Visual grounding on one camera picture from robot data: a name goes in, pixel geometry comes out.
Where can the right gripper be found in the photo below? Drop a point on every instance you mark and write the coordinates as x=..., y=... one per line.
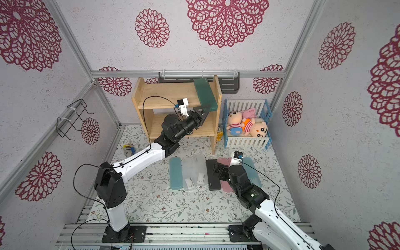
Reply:
x=225, y=172

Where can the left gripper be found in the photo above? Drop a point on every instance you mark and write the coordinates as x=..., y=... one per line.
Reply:
x=197, y=117

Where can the black pencil case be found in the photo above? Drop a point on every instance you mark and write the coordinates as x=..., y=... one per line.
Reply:
x=213, y=180

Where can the dark green pencil case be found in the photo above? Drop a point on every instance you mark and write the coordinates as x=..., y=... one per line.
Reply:
x=205, y=94

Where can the pink pencil case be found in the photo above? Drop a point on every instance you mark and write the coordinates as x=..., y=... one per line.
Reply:
x=224, y=184

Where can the frosted white pencil case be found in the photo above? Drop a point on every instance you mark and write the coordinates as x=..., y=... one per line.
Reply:
x=201, y=177
x=188, y=173

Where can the teal pencil case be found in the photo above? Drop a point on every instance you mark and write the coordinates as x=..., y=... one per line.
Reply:
x=251, y=172

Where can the light blue pencil case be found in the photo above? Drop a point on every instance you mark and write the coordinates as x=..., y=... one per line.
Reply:
x=176, y=173

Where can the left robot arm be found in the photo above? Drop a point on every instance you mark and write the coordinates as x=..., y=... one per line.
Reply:
x=110, y=180

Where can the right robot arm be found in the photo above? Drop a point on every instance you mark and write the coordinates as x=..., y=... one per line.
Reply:
x=267, y=224

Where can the wooden two-tier shelf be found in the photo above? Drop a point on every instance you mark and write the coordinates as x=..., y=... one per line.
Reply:
x=169, y=112

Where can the yellow flower toy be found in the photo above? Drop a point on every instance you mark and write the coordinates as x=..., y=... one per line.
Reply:
x=220, y=136

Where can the pink pig plush toy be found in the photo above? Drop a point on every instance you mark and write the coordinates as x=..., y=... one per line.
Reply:
x=235, y=118

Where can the cartoon boy plush toy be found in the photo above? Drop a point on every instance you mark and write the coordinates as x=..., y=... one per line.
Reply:
x=254, y=128

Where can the white blue toy crib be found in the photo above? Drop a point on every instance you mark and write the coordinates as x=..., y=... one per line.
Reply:
x=263, y=113

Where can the small toy figure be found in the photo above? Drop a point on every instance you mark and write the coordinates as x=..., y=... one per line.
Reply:
x=129, y=150

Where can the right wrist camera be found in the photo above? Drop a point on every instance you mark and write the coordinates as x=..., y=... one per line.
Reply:
x=236, y=159

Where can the dark grey wall shelf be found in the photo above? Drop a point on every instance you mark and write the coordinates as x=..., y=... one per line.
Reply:
x=227, y=85

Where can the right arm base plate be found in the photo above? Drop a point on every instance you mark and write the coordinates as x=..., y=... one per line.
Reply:
x=241, y=233

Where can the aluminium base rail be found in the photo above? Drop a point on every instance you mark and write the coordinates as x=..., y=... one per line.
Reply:
x=89, y=235

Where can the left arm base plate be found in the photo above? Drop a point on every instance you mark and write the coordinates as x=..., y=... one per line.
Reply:
x=129, y=234

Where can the black wire wall rack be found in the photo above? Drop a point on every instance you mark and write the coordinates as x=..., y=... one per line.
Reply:
x=65, y=124

